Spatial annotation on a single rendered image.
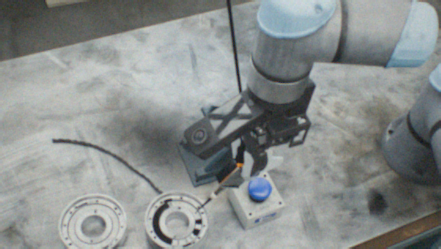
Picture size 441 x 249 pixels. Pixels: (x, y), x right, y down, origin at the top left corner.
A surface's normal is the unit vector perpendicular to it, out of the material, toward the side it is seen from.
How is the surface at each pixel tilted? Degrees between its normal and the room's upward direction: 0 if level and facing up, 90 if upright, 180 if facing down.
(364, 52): 82
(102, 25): 0
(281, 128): 0
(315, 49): 79
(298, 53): 90
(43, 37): 0
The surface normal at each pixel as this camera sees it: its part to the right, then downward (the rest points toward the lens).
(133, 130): 0.10, -0.58
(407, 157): -0.71, 0.28
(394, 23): 0.07, -0.09
